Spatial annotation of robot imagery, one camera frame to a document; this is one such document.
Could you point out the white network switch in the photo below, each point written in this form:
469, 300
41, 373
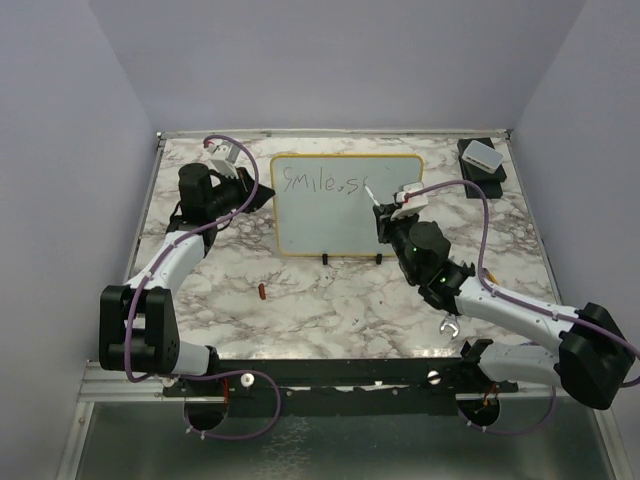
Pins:
483, 156

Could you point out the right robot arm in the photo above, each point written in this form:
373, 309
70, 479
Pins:
582, 350

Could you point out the silver open-end wrench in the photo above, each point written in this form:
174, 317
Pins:
450, 324

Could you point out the upper black box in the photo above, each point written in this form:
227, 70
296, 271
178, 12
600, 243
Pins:
474, 173

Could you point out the yellow utility knife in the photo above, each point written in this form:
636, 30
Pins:
489, 276

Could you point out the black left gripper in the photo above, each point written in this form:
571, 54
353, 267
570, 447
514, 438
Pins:
244, 183

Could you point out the yellow framed whiteboard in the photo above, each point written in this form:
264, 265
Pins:
321, 206

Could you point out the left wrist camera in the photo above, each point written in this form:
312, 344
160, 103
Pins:
223, 157

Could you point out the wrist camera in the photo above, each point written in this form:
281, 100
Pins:
409, 200
223, 157

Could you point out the black box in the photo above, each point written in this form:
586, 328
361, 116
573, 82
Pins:
491, 190
474, 173

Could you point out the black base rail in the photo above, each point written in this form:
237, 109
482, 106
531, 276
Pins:
362, 387

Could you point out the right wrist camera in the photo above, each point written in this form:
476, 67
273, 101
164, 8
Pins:
409, 200

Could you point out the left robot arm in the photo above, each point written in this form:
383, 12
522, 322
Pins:
138, 329

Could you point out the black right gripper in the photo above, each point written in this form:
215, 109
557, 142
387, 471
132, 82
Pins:
385, 222

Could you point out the lower black box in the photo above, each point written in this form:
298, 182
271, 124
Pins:
491, 190

